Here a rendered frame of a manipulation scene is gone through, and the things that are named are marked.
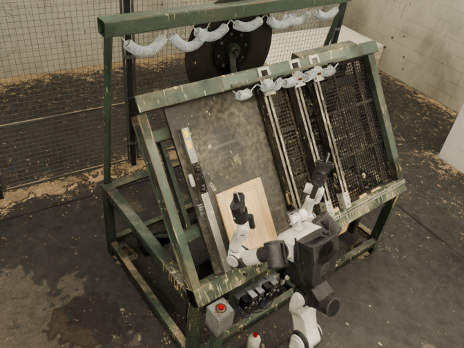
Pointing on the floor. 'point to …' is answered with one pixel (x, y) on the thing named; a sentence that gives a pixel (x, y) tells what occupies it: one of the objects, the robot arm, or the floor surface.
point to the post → (215, 341)
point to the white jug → (253, 340)
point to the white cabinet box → (455, 144)
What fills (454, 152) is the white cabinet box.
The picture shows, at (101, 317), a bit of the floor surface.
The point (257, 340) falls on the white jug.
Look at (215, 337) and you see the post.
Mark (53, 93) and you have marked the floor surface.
